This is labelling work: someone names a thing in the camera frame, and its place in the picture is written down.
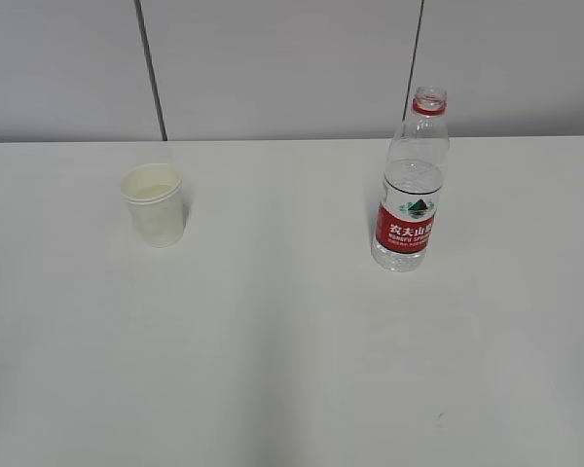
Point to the white paper cup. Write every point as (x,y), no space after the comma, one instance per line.
(152,193)

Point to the clear red-label water bottle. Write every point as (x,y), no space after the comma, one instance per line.
(413,177)

